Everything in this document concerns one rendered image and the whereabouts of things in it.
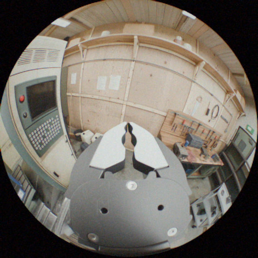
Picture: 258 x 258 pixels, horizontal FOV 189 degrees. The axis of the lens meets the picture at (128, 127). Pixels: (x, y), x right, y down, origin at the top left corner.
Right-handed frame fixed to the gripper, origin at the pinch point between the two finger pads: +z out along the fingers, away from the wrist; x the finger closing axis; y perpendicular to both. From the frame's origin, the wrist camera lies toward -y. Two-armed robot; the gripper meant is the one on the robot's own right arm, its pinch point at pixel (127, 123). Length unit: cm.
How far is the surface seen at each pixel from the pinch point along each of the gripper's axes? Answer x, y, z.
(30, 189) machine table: -95, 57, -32
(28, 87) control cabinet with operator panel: -73, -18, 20
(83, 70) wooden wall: -106, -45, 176
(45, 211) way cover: -82, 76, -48
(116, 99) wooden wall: -19, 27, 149
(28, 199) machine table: -96, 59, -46
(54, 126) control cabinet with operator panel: -75, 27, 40
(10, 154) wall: -201, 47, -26
